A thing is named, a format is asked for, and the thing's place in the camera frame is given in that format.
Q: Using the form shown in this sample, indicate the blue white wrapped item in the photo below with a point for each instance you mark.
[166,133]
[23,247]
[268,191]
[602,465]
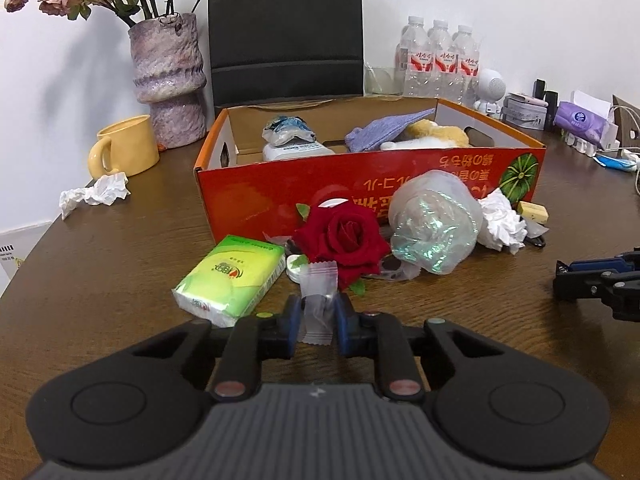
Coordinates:
[287,129]

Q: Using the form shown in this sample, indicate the white power strip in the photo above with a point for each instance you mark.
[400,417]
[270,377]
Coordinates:
[582,144]

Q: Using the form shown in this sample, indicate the orange cardboard box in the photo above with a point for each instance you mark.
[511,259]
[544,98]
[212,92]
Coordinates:
[260,195]

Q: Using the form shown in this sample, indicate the dark candy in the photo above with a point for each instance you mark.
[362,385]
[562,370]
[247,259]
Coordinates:
[392,266]

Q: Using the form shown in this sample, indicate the black paper bag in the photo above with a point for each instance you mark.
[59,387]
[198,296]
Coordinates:
[285,25]

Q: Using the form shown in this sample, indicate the small yellow box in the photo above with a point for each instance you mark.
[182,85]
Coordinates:
[532,211]

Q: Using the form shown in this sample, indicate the green tissue pack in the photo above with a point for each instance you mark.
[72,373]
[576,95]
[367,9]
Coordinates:
[230,275]

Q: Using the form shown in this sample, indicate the clear plastic bag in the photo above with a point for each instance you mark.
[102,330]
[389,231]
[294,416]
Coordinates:
[435,220]

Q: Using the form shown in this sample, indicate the purple tissue pack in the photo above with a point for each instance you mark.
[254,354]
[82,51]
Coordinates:
[580,120]

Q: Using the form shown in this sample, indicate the blue white packet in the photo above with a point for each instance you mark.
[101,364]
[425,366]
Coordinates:
[615,162]

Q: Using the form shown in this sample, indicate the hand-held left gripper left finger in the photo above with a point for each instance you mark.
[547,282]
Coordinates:
[294,325]

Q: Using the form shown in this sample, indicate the white wipes pack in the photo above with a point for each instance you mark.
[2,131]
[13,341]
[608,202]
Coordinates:
[297,151]

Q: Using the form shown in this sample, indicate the white tissue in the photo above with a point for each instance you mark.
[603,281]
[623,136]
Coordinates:
[502,222]
[102,191]

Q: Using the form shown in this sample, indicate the white robot speaker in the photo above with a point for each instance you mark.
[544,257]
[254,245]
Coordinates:
[492,85]

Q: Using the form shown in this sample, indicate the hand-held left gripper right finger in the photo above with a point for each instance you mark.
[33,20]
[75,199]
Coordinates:
[344,325]

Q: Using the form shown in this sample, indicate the clear water bottle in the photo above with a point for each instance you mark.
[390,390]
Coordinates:
[442,50]
[467,55]
[415,45]

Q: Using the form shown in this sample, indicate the clear candy wrapper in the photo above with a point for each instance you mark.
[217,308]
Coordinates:
[320,280]

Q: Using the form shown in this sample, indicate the clear glass cup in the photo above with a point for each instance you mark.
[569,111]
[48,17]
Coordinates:
[380,82]

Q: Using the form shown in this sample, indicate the yellow mug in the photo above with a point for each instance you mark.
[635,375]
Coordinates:
[127,145]

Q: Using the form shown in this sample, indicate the brown cardboard piece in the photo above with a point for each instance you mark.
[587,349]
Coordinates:
[627,125]

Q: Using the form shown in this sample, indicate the purple ceramic vase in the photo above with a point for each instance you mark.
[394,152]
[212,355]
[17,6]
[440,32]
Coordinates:
[167,75]

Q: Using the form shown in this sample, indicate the red artificial rose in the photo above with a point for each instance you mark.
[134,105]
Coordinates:
[345,235]

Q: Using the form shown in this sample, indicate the purple knit cloth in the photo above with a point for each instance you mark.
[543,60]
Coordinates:
[385,127]

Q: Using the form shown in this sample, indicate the white printed box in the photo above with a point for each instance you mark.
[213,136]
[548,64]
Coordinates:
[522,115]

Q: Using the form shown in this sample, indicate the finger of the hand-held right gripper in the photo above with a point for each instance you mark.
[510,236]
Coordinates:
[580,287]
[595,265]

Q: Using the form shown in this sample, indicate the yellow white plush toy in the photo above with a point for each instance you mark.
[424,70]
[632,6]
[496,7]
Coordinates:
[440,132]

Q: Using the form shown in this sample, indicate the white carton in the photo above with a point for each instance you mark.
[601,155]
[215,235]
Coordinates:
[20,250]

